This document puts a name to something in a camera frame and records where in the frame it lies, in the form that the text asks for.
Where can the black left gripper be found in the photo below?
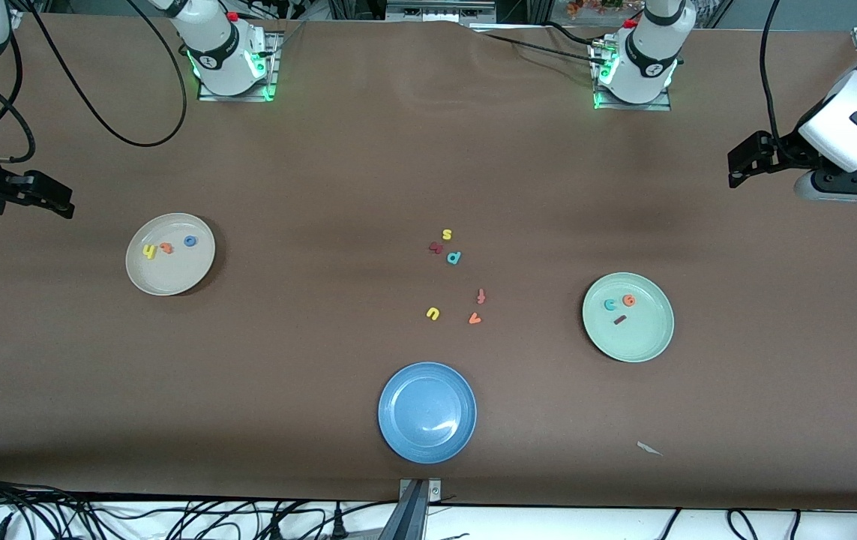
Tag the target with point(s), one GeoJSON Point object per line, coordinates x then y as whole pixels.
{"type": "Point", "coordinates": [789, 151]}

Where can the yellow foam letter y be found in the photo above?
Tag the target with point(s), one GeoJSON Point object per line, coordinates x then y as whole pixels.
{"type": "Point", "coordinates": [151, 252]}

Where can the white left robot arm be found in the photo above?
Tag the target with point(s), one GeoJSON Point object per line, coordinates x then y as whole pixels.
{"type": "Point", "coordinates": [649, 64]}

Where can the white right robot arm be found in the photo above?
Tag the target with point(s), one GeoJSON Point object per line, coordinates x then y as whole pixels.
{"type": "Point", "coordinates": [218, 52]}

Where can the beige brown plate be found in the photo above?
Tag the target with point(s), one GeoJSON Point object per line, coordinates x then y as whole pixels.
{"type": "Point", "coordinates": [170, 274]}

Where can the green plate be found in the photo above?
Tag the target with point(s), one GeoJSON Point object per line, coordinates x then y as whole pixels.
{"type": "Point", "coordinates": [642, 337]}

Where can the orange artificial flowers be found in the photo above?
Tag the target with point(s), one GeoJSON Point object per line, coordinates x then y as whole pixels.
{"type": "Point", "coordinates": [593, 6]}

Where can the white paper scrap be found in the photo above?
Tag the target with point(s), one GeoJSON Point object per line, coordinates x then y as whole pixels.
{"type": "Point", "coordinates": [649, 448]}

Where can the teal foam letter p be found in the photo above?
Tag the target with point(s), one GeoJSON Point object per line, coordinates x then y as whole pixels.
{"type": "Point", "coordinates": [453, 258]}

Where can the grey power strip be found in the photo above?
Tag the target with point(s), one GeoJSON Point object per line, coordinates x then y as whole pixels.
{"type": "Point", "coordinates": [435, 13]}

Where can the black power plug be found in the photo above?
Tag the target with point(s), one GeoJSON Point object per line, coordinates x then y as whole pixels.
{"type": "Point", "coordinates": [338, 525]}
{"type": "Point", "coordinates": [276, 529]}

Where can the blue plate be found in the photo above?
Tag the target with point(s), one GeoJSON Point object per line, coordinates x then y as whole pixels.
{"type": "Point", "coordinates": [427, 412]}

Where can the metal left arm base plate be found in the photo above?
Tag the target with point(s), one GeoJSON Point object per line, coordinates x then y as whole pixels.
{"type": "Point", "coordinates": [664, 106]}

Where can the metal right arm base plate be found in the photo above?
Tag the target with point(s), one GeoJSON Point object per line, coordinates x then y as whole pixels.
{"type": "Point", "coordinates": [274, 67]}

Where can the silver metal bracket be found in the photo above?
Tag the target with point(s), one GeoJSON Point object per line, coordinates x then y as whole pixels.
{"type": "Point", "coordinates": [432, 491]}

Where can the grey camera pole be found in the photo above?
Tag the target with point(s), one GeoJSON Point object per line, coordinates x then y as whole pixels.
{"type": "Point", "coordinates": [407, 521]}

